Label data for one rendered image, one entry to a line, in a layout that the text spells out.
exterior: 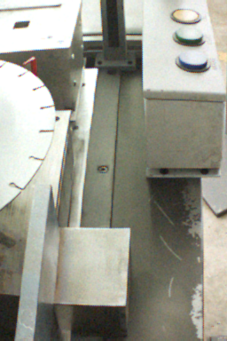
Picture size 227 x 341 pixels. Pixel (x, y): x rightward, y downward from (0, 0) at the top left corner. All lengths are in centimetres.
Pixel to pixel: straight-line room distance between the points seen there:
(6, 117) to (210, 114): 27
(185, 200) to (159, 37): 24
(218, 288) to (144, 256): 90
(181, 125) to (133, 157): 12
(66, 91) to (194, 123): 21
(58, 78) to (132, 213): 22
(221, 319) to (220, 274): 16
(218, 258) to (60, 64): 98
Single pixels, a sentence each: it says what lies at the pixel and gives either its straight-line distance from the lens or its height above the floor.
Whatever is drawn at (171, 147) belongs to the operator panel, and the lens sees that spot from 86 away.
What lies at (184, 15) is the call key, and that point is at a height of 90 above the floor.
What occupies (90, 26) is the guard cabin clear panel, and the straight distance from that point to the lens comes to 112.
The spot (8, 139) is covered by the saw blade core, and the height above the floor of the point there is 95.
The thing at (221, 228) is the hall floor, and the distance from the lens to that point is 183.
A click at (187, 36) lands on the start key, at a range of 90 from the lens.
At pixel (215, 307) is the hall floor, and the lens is 165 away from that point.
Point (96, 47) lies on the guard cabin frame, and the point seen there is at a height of 77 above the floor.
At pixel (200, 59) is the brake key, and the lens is 85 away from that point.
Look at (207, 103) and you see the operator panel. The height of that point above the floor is 88.
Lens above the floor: 137
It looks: 44 degrees down
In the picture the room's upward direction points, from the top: 4 degrees counter-clockwise
